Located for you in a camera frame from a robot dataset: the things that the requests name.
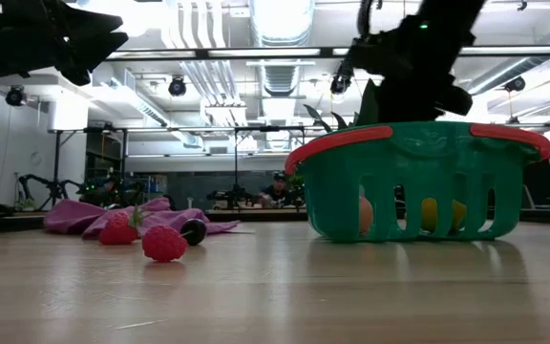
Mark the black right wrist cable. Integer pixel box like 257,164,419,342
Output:
339,0,376,82

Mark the teal basket with orange handles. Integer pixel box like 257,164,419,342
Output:
284,119,550,244

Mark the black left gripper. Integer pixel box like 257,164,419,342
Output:
0,0,130,88

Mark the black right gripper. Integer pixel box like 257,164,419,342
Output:
349,18,475,123

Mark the dark plum toy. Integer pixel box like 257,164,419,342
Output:
179,218,208,247

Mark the person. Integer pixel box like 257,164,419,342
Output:
257,171,296,209

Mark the black background stand frame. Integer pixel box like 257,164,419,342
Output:
205,124,307,211
48,124,131,212

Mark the red toy strawberry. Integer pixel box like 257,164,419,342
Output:
97,205,145,247

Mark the black ceiling spotlight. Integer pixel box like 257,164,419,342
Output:
503,75,527,94
329,71,352,96
5,84,29,108
167,75,188,98

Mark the orange toy peach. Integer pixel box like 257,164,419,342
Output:
358,195,375,235

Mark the red toy raspberry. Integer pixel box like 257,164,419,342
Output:
141,224,189,264

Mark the silver ventilation duct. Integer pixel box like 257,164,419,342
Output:
248,0,315,97

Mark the purple cloth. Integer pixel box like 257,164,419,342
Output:
43,196,242,240

